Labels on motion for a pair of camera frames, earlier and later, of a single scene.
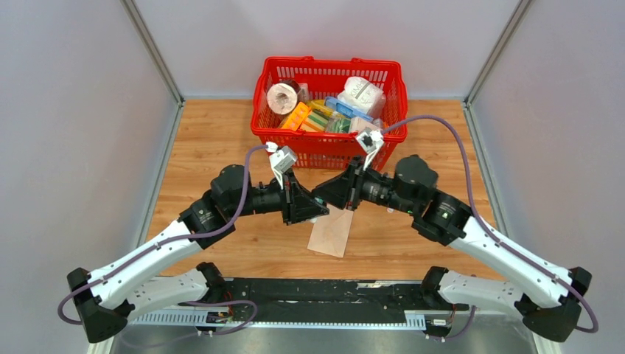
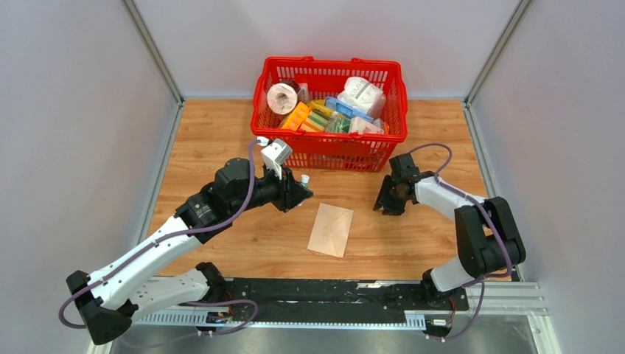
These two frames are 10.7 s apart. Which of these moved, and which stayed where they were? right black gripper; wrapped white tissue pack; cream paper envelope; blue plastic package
Moved: right black gripper
Stayed: blue plastic package; cream paper envelope; wrapped white tissue pack
